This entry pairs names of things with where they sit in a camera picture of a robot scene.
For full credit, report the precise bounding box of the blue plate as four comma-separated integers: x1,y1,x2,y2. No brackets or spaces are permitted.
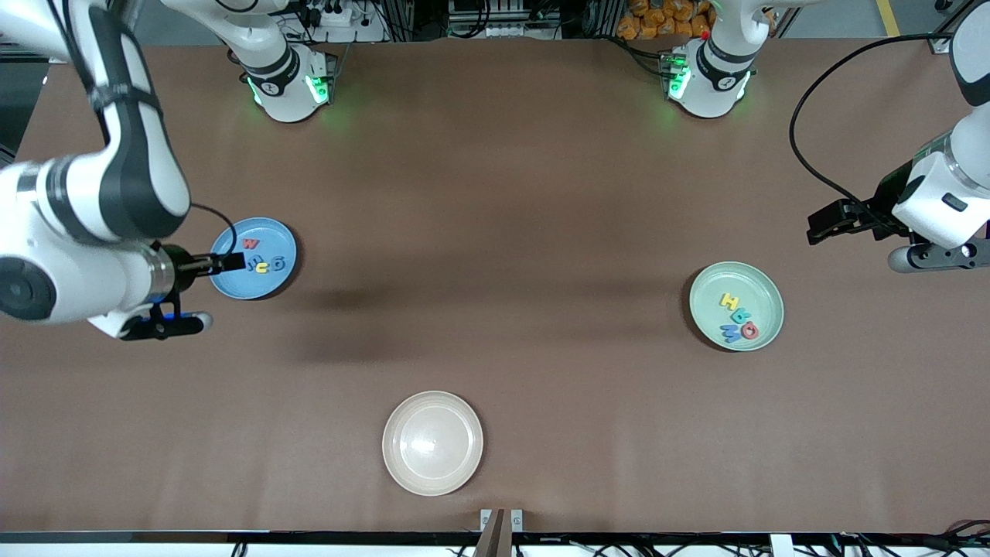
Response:
209,217,299,301

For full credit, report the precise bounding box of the pale green plate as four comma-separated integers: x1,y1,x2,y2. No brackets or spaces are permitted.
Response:
689,261,785,353

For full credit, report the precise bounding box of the white power strip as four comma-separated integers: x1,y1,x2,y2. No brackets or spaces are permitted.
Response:
306,0,358,29

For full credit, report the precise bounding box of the orange toy pile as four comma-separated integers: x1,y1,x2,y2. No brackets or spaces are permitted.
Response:
617,0,716,41

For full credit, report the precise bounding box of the beige plate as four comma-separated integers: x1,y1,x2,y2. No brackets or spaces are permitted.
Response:
382,391,484,497

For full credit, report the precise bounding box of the equipment rack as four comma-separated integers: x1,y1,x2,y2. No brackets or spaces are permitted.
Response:
447,0,565,39

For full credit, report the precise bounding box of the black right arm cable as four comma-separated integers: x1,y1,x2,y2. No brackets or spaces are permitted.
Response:
46,0,238,256

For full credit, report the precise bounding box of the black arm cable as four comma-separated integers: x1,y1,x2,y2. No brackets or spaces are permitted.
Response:
46,0,238,256
789,32,964,225

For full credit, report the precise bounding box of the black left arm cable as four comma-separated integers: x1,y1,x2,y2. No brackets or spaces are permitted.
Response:
789,32,964,225

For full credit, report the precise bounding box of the aluminium frame profile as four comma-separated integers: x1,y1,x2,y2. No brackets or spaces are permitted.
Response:
928,15,960,55

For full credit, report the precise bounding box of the black table edge rail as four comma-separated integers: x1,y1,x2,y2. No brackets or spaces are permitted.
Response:
0,531,990,547

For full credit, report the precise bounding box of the cable bundle under table edge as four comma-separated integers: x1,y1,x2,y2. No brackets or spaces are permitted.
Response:
835,520,990,557

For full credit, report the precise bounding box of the metal table edge bracket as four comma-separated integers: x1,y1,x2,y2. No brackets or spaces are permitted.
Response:
473,508,524,557

